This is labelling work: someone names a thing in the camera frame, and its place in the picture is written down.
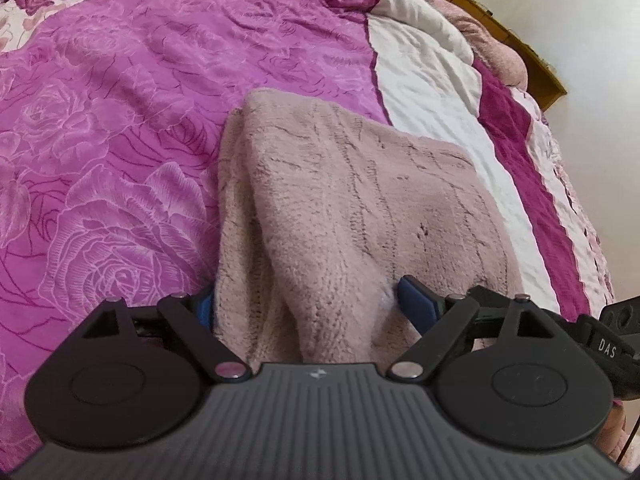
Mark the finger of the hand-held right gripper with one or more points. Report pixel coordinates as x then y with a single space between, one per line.
492 297

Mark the wooden headboard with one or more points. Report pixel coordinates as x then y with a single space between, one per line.
530 50

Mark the pink patterned comforter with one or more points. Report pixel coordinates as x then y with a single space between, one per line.
495 40

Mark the purple floral patchwork quilt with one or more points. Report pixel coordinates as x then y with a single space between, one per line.
100 160

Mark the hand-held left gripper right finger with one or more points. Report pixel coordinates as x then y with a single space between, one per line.
417 305

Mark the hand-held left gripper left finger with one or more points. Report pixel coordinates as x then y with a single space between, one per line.
205 309

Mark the pink knitted cardigan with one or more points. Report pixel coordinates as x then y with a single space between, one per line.
350 200

